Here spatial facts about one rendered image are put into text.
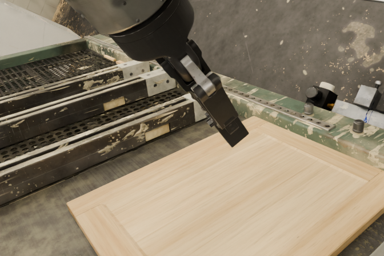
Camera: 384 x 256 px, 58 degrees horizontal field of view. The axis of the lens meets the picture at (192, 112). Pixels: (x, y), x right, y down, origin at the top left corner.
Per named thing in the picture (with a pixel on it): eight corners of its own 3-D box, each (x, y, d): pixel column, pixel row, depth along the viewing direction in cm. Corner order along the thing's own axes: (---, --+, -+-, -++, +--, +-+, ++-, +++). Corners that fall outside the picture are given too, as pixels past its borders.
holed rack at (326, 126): (335, 127, 86) (335, 125, 86) (328, 131, 84) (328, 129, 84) (88, 36, 209) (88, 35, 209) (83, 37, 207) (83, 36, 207)
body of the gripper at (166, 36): (91, 12, 32) (145, 73, 39) (118, 50, 27) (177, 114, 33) (152, -39, 32) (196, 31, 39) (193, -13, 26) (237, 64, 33)
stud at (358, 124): (365, 131, 83) (367, 120, 82) (359, 135, 82) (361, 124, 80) (355, 128, 85) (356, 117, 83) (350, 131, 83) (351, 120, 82)
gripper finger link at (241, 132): (226, 100, 41) (229, 104, 41) (246, 130, 46) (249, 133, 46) (207, 116, 41) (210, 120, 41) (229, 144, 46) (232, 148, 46)
